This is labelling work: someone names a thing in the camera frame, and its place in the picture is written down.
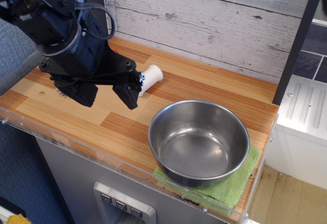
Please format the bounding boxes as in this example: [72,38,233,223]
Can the grey control panel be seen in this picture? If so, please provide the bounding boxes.
[94,182,157,223]

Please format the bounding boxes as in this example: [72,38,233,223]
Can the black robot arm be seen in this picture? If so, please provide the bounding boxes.
[1,0,144,109]

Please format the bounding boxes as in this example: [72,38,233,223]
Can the red handled fork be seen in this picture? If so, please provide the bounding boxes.
[56,89,68,98]

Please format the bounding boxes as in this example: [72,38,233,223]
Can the stainless steel bowl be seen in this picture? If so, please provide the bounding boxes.
[148,100,250,188]

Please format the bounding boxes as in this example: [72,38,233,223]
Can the yellow object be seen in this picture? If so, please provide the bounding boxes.
[6,214,31,224]

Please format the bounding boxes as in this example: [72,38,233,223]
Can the green cloth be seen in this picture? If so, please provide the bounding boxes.
[153,146,260,215]

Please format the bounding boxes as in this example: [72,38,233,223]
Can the dark right frame post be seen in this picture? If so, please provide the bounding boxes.
[272,0,320,105]

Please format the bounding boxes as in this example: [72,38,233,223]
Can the white salt shaker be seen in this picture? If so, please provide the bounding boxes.
[138,65,164,97]

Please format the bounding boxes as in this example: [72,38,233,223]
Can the white ribbed appliance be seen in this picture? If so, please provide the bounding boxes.
[265,75,326,189]

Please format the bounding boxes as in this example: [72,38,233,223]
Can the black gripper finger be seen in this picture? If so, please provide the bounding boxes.
[54,80,98,107]
[113,74,142,110]

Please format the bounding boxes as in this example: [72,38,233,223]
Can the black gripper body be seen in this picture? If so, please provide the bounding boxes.
[38,10,138,81]

